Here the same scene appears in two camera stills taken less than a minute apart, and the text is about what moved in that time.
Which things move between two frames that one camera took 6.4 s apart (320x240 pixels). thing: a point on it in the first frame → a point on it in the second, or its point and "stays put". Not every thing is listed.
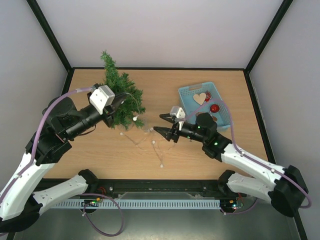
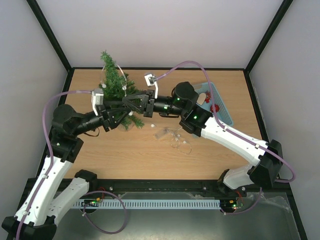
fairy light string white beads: (150, 131) → (178, 138)
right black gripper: (175, 130) → (149, 104)
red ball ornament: (214, 108) stays put
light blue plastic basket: (191, 107) stays put
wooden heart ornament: (200, 99) stays put
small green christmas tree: (132, 109) stays put
